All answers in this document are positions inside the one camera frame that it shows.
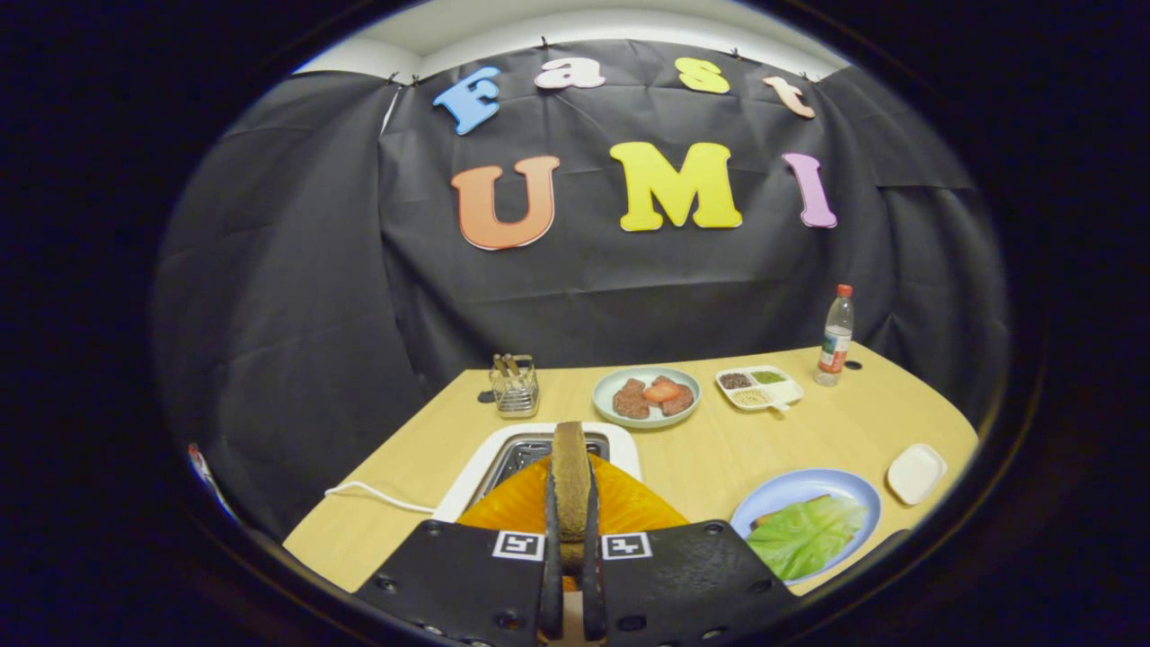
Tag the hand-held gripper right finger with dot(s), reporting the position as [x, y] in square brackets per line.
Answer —
[593, 584]

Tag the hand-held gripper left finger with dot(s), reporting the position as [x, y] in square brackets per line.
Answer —
[550, 575]

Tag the green lettuce leaf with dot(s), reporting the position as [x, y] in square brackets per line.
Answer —
[804, 539]

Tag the white toaster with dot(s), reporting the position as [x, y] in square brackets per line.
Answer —
[476, 476]

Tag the brown meat slice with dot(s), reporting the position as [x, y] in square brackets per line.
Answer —
[680, 403]
[629, 402]

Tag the pale green plate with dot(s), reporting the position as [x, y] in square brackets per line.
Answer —
[604, 395]

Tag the red tomato slice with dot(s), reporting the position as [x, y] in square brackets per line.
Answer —
[662, 391]

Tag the blue round plate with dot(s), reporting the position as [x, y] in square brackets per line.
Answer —
[782, 485]

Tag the white divided seasoning tray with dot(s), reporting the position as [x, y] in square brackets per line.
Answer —
[786, 392]

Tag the clear plastic water bottle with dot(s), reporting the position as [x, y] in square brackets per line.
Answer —
[835, 346]

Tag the white rectangular plate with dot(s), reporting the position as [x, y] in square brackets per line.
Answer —
[916, 474]

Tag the red and white object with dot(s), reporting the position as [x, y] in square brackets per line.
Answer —
[199, 467]

